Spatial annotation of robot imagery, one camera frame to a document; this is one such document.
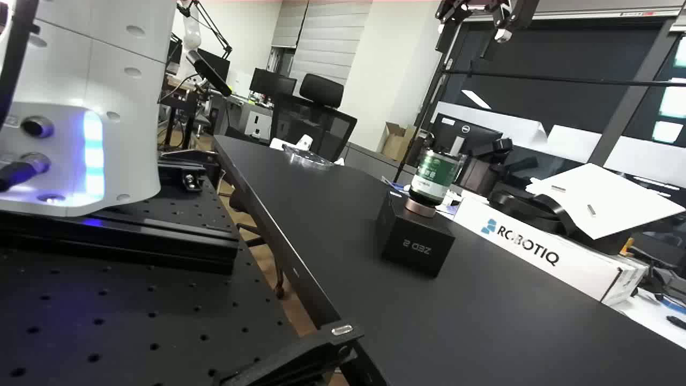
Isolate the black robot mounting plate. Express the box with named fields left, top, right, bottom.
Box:
left=0, top=206, right=242, bottom=277

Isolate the black computer monitor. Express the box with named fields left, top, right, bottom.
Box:
left=246, top=66, right=300, bottom=101

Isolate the brown cardboard box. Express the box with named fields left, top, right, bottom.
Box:
left=377, top=120, right=419, bottom=162

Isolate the white Robotiq carton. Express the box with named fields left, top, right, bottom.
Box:
left=453, top=194, right=649, bottom=303

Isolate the black perforated breadboard plate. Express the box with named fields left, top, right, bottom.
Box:
left=0, top=177, right=303, bottom=386

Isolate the black slanted frame pole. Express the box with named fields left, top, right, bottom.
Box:
left=587, top=15, right=682, bottom=166

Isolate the black jointed lamp arm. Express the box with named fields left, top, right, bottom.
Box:
left=173, top=0, right=237, bottom=98

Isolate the black office chair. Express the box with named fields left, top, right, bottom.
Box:
left=298, top=71, right=348, bottom=110

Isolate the black plugged connector cable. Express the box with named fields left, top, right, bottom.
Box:
left=0, top=152, right=54, bottom=192

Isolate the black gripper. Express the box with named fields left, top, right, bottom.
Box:
left=435, top=0, right=540, bottom=46

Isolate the black horizontal frame bar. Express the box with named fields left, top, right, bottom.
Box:
left=439, top=66, right=686, bottom=90

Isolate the green bottle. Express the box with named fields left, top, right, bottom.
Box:
left=406, top=146, right=465, bottom=219

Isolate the black table clamp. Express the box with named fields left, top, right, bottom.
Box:
left=217, top=320, right=377, bottom=386

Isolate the black box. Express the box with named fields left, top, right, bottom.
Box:
left=375, top=188, right=457, bottom=280

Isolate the white drawer cabinet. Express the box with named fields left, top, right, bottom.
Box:
left=241, top=103, right=276, bottom=144

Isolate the black desktop device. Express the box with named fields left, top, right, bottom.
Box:
left=426, top=114, right=514, bottom=192

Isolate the black hanging cable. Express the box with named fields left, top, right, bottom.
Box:
left=0, top=0, right=44, bottom=128

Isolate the black bag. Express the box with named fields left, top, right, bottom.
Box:
left=487, top=180, right=580, bottom=240

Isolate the white paper board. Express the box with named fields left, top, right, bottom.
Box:
left=526, top=161, right=686, bottom=242

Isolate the silver object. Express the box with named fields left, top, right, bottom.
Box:
left=286, top=146, right=335, bottom=170

